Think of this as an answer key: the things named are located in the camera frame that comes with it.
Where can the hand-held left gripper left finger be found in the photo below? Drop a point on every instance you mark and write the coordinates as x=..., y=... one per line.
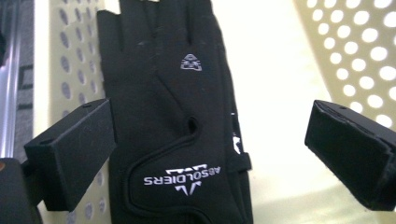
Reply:
x=74, y=155

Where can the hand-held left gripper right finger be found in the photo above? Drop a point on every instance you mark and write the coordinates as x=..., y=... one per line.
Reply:
x=351, y=155

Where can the yellow-green plastic basket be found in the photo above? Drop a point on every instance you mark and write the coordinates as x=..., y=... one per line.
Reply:
x=280, y=93

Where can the black fingerless glove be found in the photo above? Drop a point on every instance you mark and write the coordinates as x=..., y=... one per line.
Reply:
x=168, y=109

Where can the metal floor rail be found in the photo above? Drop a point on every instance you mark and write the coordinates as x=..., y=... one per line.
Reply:
x=7, y=109

